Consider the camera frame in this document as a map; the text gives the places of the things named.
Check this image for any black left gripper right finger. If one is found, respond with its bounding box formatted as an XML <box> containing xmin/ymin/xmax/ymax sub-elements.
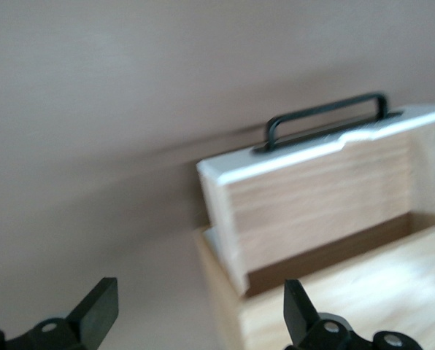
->
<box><xmin>283</xmin><ymin>279</ymin><xmax>352</xmax><ymax>350</ymax></box>

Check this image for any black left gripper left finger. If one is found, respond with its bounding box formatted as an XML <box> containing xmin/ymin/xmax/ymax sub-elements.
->
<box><xmin>26</xmin><ymin>276</ymin><xmax>119</xmax><ymax>350</ymax></box>

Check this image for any wooden drawer with white front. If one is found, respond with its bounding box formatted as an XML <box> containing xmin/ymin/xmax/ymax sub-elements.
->
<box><xmin>196</xmin><ymin>104</ymin><xmax>435</xmax><ymax>298</ymax></box>

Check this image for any black metal drawer handle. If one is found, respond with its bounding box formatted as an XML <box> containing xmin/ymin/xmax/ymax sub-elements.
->
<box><xmin>252</xmin><ymin>93</ymin><xmax>403</xmax><ymax>156</ymax></box>

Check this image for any brown table cover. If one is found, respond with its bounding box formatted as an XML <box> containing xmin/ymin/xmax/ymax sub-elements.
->
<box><xmin>0</xmin><ymin>0</ymin><xmax>435</xmax><ymax>350</ymax></box>

